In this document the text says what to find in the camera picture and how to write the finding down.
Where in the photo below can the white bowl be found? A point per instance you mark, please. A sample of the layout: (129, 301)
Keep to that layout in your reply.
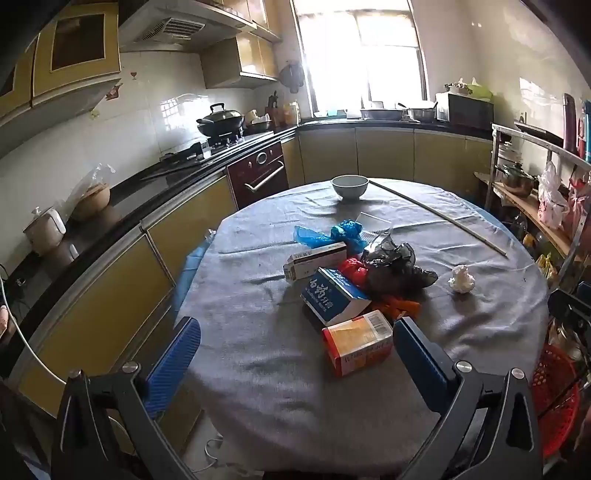
(349, 187)

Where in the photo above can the steel range hood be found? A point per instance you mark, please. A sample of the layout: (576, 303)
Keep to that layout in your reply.
(175, 27)

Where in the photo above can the red plastic basket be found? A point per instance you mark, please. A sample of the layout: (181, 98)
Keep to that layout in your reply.
(554, 392)

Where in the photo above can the black gas stove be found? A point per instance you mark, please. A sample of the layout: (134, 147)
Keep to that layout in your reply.
(184, 154)

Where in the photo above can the black wok with lid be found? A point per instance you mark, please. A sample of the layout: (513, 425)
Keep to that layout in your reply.
(221, 121)

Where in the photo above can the brown clay pot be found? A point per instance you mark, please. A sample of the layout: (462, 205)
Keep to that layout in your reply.
(92, 201)

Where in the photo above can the maroon thermos flask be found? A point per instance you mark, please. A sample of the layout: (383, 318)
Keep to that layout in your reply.
(570, 124)

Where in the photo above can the blue plastic bag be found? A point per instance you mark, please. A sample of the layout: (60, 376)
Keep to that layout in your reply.
(318, 237)

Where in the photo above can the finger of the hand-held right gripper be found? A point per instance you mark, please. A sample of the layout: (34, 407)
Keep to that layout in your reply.
(570, 309)

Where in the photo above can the blue plastic table sheet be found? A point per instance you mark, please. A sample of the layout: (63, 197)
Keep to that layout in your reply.
(189, 277)

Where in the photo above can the orange bottle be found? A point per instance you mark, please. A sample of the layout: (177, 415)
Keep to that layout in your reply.
(291, 115)

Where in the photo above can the blue thermos flask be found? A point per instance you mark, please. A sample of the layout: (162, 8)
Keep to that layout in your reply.
(588, 134)

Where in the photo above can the bright window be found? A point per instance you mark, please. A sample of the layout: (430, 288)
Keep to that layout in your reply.
(360, 55)

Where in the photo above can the blue white cardboard box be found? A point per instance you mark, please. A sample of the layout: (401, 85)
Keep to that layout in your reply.
(330, 295)

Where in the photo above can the green bag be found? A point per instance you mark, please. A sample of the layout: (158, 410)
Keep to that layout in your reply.
(480, 91)

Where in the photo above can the clear plastic bag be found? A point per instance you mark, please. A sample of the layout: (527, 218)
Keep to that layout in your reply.
(99, 173)

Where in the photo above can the long thin wooden stick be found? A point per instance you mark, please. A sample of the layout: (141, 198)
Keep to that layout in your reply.
(438, 216)

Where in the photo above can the white tissue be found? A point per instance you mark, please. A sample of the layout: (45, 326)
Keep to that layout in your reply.
(461, 279)

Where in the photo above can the dark red oven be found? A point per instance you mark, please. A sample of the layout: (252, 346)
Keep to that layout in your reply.
(258, 175)

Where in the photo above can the metal shelf rack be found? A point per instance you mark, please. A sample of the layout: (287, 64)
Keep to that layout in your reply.
(531, 138)

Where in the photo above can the knife block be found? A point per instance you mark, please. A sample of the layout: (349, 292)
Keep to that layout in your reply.
(274, 110)

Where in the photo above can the clear plastic container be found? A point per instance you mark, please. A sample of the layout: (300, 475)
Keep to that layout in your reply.
(374, 224)

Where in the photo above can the red pink plastic bag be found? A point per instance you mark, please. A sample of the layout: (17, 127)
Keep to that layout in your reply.
(579, 203)

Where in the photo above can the black kitchen countertop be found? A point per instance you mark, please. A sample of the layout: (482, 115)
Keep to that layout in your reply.
(138, 184)

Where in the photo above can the orange wrapper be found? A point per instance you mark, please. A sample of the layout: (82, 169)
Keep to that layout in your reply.
(401, 307)

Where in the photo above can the long white cardboard box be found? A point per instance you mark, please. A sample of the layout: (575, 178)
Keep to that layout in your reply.
(314, 261)

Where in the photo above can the black microwave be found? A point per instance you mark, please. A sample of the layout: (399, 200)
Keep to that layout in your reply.
(468, 113)

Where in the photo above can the grey tablecloth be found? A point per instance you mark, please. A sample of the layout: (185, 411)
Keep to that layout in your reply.
(258, 323)

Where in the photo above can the white rice cooker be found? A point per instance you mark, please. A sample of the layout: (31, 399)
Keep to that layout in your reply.
(44, 230)

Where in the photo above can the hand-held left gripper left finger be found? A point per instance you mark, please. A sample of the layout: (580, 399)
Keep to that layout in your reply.
(175, 360)

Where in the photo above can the steel pot with lid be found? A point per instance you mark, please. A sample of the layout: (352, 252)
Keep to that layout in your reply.
(517, 180)

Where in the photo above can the black plastic bag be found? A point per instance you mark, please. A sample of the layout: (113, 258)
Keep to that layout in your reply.
(392, 272)

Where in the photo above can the round metal basin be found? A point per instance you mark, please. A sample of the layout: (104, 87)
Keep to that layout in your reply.
(421, 114)

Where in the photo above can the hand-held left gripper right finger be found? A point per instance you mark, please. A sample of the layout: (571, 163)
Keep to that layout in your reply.
(415, 360)

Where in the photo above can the flat metal basin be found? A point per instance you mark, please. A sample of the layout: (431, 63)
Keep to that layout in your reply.
(383, 114)

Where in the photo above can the yellow glass-door wall cabinet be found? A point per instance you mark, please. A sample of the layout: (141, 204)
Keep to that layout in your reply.
(76, 41)

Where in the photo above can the orange white cardboard box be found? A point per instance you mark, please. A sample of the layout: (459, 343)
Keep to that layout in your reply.
(358, 344)

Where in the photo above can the small wall fan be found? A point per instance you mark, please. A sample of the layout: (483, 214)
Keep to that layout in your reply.
(292, 77)

